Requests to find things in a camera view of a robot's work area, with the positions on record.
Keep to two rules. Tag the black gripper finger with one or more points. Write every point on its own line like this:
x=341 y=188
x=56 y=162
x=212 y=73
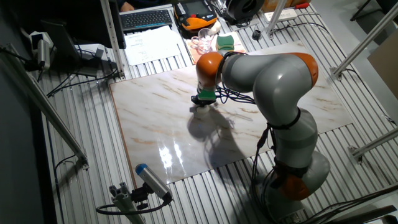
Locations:
x=196 y=104
x=210 y=104

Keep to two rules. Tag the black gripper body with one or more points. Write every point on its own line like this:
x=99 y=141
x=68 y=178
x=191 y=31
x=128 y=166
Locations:
x=200 y=101

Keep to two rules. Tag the white sponge block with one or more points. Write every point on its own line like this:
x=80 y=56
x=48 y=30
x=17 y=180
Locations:
x=202 y=109

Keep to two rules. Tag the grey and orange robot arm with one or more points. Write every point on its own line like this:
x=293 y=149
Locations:
x=280 y=84

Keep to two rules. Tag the green and yellow sponge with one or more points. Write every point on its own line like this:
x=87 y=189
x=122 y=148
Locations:
x=225 y=43

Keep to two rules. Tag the person's bare hand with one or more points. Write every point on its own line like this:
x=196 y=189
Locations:
x=127 y=6

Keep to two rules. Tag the orange and white cloth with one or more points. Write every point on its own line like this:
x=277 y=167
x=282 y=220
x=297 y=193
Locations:
x=192 y=56

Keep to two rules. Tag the marble pattern board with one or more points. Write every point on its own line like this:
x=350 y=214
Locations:
x=140 y=102

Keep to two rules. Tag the clear glass jug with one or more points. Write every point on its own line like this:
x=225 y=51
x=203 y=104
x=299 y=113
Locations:
x=202 y=42

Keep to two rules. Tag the white paper sheet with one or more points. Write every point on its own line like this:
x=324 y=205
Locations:
x=149 y=46

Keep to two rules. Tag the white rounded object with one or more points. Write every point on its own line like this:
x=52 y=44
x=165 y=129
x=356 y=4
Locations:
x=215 y=27

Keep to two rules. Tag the orange and black teach pendant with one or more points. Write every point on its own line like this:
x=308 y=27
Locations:
x=194 y=21

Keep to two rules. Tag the small black plug adapter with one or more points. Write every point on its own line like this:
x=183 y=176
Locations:
x=256 y=35

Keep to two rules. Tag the black computer keyboard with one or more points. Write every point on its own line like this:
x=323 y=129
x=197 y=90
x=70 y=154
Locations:
x=146 y=20

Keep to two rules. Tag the black round reel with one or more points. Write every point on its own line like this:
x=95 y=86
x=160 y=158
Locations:
x=244 y=9

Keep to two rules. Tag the brown cardboard box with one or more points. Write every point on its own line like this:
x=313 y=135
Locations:
x=270 y=4

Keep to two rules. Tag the white power strip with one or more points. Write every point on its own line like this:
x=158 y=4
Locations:
x=287 y=14

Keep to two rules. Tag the short aluminium profile stub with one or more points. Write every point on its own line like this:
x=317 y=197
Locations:
x=124 y=202

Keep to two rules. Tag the long slanted aluminium beam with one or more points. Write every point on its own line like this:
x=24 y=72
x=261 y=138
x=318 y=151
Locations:
x=46 y=107

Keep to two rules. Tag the black monitor stand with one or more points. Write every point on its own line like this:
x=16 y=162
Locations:
x=60 y=40

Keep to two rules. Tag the black computer monitor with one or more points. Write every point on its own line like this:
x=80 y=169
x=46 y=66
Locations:
x=62 y=12

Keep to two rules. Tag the brown cardboard panel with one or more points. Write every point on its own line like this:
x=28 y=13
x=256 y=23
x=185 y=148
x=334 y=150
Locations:
x=387 y=65

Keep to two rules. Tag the black flat bar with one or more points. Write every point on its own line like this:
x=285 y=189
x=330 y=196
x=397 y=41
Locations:
x=367 y=214

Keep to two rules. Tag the black office chair base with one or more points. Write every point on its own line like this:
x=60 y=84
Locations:
x=388 y=4

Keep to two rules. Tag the silver camera with blue cap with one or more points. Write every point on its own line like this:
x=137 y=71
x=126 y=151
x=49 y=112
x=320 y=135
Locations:
x=152 y=182

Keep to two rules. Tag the aluminium frame post by monitor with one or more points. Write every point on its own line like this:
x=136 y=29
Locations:
x=112 y=37

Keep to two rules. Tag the black camera clamp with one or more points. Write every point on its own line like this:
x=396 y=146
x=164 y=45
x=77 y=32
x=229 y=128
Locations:
x=140 y=196

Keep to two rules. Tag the aluminium frame post by power strip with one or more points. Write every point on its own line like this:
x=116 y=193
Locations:
x=275 y=15

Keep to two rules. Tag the silver camera on white mount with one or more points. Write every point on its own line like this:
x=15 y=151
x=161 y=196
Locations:
x=43 y=53

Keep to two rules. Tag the low aluminium beam with bracket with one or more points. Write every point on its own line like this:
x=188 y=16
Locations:
x=376 y=141

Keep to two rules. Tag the slanted aluminium beam with bracket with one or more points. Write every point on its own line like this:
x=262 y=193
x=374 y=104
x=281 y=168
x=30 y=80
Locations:
x=370 y=35

